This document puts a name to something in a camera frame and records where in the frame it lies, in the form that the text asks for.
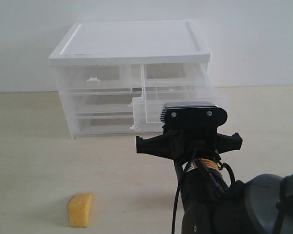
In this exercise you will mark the clear middle wide drawer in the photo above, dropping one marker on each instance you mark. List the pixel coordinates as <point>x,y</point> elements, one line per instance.
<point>88,104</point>

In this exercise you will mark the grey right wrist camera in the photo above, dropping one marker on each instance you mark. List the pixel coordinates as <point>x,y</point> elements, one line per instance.
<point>193,114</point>

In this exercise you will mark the white plastic drawer cabinet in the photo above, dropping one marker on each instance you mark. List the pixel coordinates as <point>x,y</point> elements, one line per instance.
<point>132,43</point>

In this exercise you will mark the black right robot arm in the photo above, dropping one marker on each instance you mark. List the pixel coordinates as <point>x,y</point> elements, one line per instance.
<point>214,201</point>

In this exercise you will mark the clear wide drawer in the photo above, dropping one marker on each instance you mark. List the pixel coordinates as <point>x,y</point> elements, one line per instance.
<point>88,104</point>
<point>118,125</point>

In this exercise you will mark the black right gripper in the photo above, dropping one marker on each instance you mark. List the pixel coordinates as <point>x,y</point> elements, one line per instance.
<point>178,141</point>

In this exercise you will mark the clear bottom wide drawer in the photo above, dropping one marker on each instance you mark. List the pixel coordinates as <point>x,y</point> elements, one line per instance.
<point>118,125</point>

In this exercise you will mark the yellow cheese wedge sponge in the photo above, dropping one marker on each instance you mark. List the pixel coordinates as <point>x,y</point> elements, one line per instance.
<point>79,209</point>

